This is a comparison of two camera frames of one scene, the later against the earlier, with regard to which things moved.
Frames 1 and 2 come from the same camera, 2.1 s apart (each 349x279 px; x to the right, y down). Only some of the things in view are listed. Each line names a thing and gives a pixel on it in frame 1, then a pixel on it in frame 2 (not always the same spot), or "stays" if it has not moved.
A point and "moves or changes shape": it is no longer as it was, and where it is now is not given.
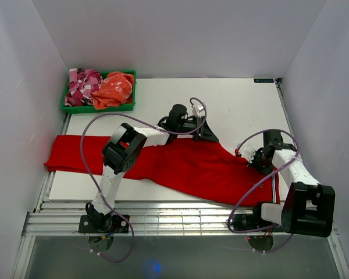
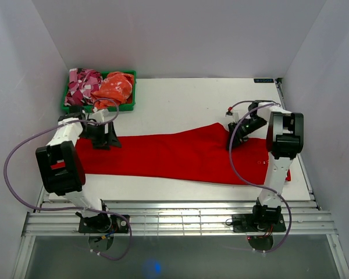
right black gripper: (267, 171) to (237, 137)
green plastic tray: (125, 107) stays
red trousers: (201, 168) moves or changes shape
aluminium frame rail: (61, 218) stays
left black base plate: (120, 224) stays
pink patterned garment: (82, 83) stays
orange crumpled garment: (116, 89) stays
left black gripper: (205, 133) to (113, 140)
